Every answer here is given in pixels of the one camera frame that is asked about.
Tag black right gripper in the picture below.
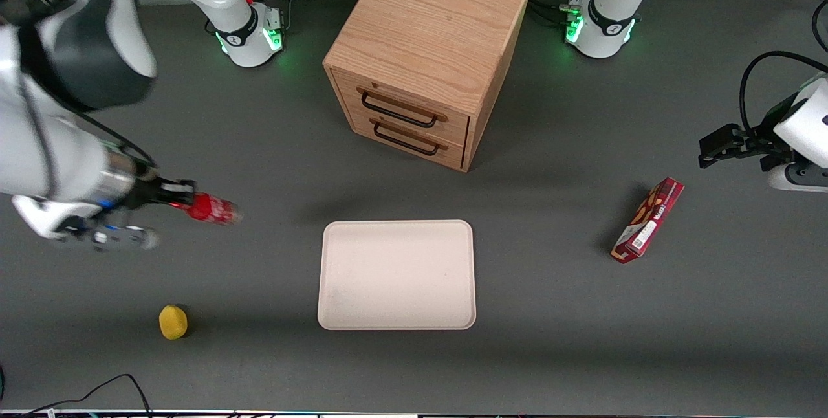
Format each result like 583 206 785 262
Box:
120 171 197 213

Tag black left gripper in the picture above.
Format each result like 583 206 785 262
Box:
698 92 804 173

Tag red coke bottle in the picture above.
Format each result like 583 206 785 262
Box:
171 192 244 226

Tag beige rectangular tray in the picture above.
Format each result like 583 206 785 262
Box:
317 219 477 331

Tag red snack box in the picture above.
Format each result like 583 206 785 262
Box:
611 177 686 265

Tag yellow lemon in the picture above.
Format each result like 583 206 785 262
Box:
158 304 189 341

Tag wooden drawer front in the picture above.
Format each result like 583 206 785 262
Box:
332 70 472 147
346 111 468 170

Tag wooden drawer cabinet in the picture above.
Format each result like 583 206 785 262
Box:
323 0 532 173

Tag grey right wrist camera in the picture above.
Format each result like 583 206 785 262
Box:
55 223 161 252

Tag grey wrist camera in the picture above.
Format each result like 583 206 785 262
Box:
768 162 828 194
55 223 161 252

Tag black right arm wrist cable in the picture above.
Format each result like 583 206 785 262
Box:
16 30 159 199

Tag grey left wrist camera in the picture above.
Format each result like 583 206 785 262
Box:
768 162 828 194

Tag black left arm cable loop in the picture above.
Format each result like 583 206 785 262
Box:
739 50 828 135

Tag black curved cable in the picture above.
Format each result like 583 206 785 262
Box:
811 0 828 54

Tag black cable at table edge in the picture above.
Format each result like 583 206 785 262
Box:
19 373 153 418

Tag black left arm base cables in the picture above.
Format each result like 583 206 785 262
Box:
528 0 606 29

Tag black metal drawer handle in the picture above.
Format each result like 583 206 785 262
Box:
370 117 449 157
357 87 449 129

